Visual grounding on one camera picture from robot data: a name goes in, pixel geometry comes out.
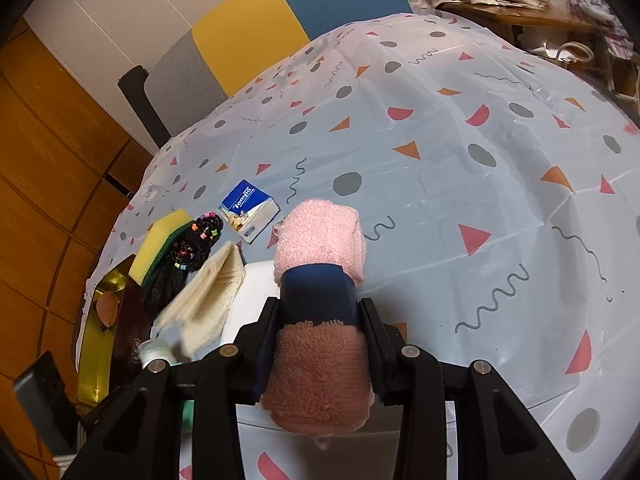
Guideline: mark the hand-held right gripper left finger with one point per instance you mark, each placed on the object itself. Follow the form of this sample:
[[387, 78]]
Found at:
[[261, 385]]

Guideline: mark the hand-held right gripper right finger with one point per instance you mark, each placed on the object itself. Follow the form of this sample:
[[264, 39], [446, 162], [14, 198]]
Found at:
[[376, 360]]

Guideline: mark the cream cloth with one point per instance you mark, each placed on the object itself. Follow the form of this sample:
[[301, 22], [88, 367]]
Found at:
[[210, 290]]

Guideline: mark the pink towel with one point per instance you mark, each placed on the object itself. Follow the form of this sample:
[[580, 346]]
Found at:
[[320, 240]]

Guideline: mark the gold box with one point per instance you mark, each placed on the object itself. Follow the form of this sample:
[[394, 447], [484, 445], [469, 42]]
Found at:
[[92, 360]]

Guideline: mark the yellow green sponge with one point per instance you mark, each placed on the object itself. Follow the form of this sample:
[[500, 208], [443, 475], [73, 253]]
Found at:
[[155, 245]]

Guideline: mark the blue white tissue packet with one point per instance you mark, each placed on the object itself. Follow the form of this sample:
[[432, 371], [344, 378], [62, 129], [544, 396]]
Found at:
[[247, 205]]

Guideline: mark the mint green white small item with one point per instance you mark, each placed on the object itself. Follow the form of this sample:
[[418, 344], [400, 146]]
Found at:
[[156, 349]]

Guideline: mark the dark brown box lid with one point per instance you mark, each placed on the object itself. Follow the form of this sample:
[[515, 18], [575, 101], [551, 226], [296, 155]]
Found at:
[[131, 320]]

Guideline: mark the white tablecloth with coloured shapes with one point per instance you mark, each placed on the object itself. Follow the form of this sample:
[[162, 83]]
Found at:
[[425, 160]]

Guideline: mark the black flat device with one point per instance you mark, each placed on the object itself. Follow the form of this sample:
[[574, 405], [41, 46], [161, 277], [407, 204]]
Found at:
[[42, 400]]

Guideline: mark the grey yellow blue upholstered chair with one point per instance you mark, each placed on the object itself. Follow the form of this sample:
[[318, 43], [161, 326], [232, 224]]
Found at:
[[250, 25]]

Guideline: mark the floral printed cloth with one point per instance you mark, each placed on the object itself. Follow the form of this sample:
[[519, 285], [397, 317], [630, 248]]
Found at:
[[600, 5]]

